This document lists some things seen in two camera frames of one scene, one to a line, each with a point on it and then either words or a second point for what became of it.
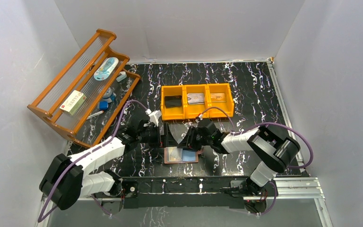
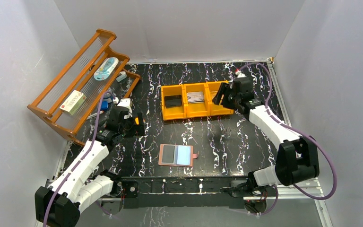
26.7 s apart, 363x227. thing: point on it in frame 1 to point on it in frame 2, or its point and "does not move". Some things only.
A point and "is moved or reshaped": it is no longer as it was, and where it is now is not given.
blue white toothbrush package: x=106 y=69 does not move
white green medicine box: x=73 y=102 does not move
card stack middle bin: x=197 y=98 does not move
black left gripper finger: x=170 y=140 to x=139 y=130
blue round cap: x=103 y=105 does not move
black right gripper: x=188 y=141 to x=216 y=100
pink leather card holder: x=175 y=155 is moved or reshaped
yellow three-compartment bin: x=185 y=102 does not move
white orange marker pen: x=95 y=114 does not move
